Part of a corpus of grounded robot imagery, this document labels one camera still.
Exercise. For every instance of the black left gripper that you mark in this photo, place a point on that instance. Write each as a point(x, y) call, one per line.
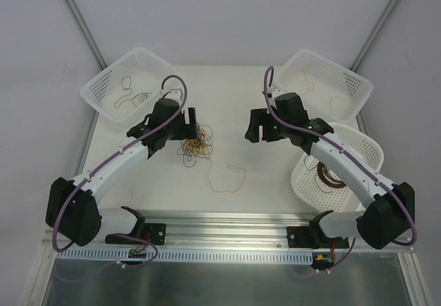
point(186, 127)

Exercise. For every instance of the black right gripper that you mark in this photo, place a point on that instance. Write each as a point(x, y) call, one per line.
point(260, 127)

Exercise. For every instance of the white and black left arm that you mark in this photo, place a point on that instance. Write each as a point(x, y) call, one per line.
point(73, 204)

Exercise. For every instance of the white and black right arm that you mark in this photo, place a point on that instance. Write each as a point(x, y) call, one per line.
point(389, 208)

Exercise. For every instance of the white basket far right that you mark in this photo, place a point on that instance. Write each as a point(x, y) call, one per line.
point(329, 88)

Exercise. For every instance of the white basket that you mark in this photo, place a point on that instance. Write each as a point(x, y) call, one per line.
point(329, 88)
point(123, 91)
point(324, 181)

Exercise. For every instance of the white basket far left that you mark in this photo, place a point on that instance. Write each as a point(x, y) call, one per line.
point(123, 91)

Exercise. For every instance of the white basket near right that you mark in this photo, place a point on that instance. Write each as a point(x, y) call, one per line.
point(324, 181)

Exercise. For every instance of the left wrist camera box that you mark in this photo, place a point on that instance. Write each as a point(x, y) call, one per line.
point(173, 94)

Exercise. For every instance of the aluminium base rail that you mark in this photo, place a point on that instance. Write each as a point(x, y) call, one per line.
point(298, 233)

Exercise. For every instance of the white slotted cable duct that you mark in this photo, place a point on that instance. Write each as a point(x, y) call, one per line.
point(188, 255)

